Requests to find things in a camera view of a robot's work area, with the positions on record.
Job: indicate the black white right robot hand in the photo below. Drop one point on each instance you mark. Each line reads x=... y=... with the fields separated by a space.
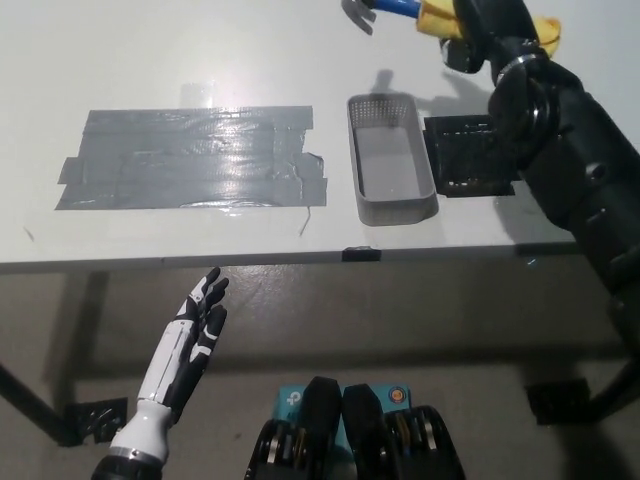
x=490 y=25

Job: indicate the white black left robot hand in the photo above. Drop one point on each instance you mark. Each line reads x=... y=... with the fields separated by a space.
x=175 y=360

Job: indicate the blue hammer with yellow wrap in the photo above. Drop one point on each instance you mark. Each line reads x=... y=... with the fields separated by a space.
x=435 y=17

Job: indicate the teal robot body panel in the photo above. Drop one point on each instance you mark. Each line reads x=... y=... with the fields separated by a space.
x=290 y=400

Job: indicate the black tape patch on desk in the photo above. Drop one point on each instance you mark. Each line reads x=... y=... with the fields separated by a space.
x=465 y=155

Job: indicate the gray perforated plastic container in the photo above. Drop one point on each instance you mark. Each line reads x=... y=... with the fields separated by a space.
x=400 y=207

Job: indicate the black tape on desk edge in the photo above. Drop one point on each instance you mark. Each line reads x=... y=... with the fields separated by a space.
x=360 y=254

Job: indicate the gray duct tape patch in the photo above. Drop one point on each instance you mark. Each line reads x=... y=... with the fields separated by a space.
x=175 y=160

